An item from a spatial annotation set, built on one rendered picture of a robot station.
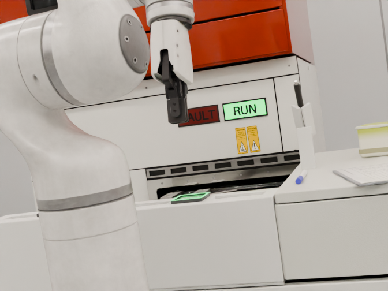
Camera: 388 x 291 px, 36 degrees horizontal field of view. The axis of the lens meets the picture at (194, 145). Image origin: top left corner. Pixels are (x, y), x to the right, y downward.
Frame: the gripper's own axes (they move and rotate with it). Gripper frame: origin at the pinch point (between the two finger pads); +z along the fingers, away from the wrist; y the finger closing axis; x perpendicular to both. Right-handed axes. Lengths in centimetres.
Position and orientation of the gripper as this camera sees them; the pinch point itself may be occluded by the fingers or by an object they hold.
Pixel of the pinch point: (177, 111)
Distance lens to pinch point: 103.6
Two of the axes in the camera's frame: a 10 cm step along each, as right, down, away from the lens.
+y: -2.9, -1.2, -9.5
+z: 0.8, 9.9, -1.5
